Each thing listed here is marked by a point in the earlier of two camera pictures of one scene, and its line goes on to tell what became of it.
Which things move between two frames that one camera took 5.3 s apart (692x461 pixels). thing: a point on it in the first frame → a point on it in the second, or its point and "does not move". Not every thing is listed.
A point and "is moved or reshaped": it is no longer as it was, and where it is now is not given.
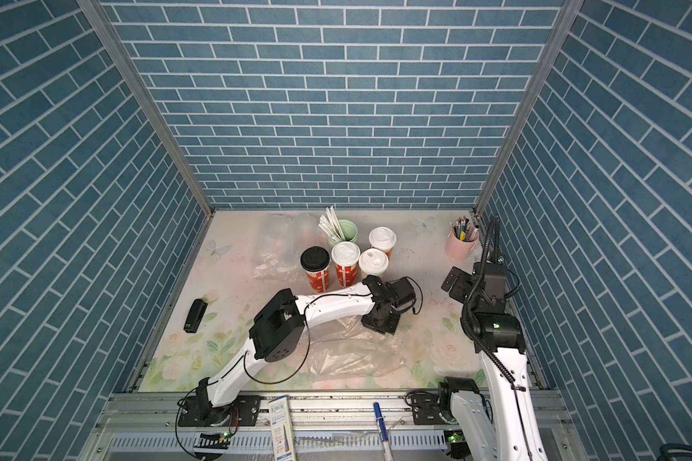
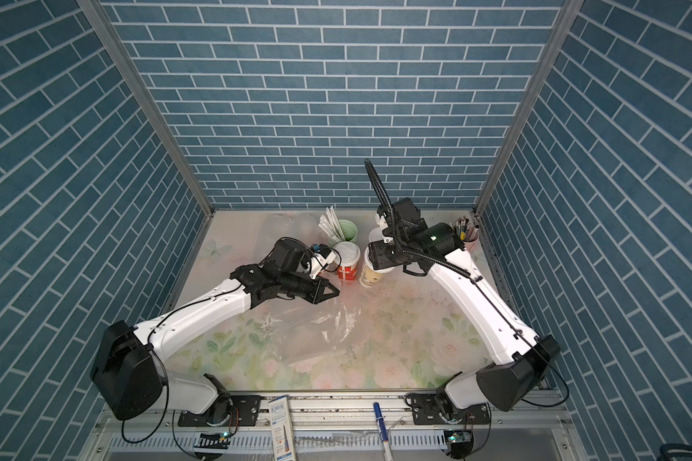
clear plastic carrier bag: [350, 348] is moved or reshaped
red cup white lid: [383, 238] does not move
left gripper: [389, 330] → [316, 294]
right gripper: [464, 279] → [377, 254]
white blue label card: [282, 429] does not move
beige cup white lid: [373, 261] does not move
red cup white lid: [345, 255] does not move
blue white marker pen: [388, 455] does not move
